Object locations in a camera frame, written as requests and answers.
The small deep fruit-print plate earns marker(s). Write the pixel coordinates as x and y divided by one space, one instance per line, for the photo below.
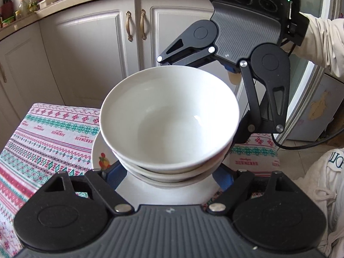
150 196

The white bowl pink flowers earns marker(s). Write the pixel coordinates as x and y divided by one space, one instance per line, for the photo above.
166 184
172 174
161 118

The person's right forearm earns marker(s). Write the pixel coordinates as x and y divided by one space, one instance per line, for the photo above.
322 40

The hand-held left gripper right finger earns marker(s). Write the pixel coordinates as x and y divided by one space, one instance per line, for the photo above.
223 180

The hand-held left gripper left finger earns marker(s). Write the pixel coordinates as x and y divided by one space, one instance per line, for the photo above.
115 176

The yellow oil bottle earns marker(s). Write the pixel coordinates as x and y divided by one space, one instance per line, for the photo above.
32 2

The dark knife block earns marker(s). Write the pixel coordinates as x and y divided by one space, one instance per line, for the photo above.
6 8

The clear plastic bottle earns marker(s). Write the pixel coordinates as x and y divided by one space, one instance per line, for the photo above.
23 9

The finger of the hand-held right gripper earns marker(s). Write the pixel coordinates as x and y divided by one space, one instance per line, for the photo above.
254 121
229 68

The person's white fleece clothing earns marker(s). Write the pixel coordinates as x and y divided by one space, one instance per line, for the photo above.
322 193

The patterned red green tablecloth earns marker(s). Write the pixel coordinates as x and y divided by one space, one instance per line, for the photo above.
53 145

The white plastic tray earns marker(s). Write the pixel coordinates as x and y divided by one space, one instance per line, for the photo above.
49 4

